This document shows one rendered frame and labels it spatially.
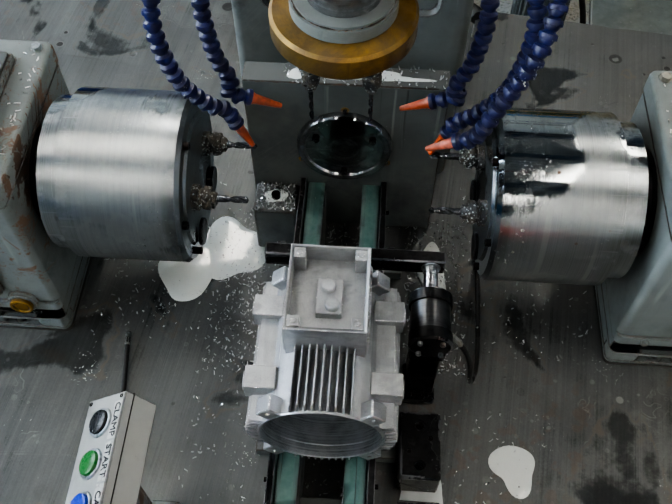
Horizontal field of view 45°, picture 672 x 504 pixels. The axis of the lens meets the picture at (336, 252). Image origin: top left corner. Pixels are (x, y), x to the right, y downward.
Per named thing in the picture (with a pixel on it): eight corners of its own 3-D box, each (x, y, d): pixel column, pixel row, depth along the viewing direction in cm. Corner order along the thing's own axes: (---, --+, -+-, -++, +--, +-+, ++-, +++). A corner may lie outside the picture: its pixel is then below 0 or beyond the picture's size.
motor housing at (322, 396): (267, 325, 120) (257, 256, 104) (396, 333, 119) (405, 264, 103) (251, 457, 109) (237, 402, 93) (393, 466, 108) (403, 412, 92)
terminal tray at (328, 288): (291, 273, 107) (288, 242, 101) (372, 277, 107) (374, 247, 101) (282, 355, 100) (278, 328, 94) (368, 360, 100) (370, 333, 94)
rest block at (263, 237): (262, 219, 145) (256, 177, 135) (301, 221, 145) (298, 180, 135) (258, 247, 142) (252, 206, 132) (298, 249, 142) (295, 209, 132)
